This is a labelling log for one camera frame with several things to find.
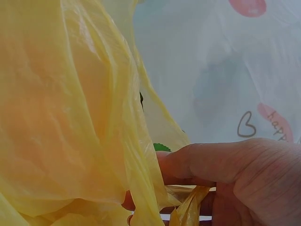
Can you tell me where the person's right hand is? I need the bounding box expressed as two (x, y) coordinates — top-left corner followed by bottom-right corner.
(121, 137), (301, 226)

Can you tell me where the yellow plastic bag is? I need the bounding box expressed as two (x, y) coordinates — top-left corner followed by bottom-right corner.
(0, 0), (212, 226)

